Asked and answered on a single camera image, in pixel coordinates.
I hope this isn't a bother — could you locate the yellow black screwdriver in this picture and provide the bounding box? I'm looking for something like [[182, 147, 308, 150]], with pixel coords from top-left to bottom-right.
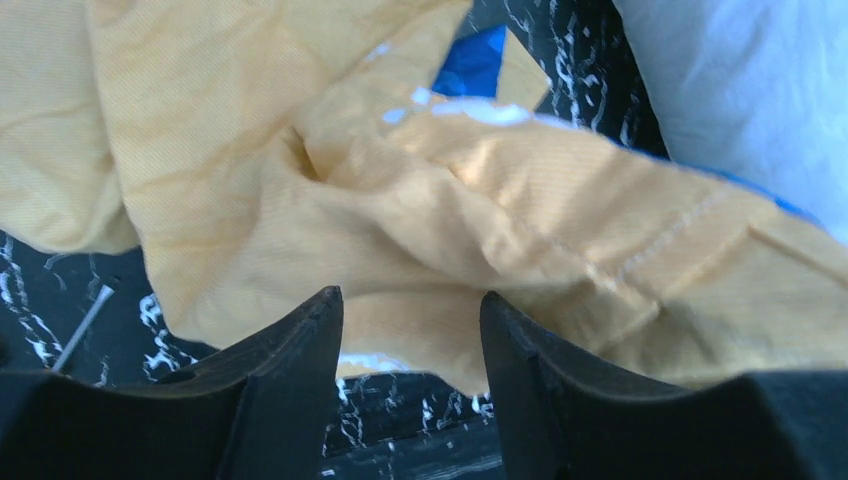
[[50, 285, 114, 373]]

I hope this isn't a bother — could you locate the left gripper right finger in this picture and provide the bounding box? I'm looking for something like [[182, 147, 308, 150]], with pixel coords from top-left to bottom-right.
[[480, 292, 847, 480]]

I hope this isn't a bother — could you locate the white pillow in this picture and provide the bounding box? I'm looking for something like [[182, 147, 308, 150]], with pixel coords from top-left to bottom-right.
[[616, 0, 847, 241]]

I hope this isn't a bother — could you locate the yellow and blue pillowcase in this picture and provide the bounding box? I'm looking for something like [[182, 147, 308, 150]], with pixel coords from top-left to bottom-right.
[[1, 1, 847, 394]]

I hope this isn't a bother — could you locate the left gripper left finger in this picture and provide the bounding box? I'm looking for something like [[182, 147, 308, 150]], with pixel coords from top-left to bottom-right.
[[1, 286, 343, 479]]

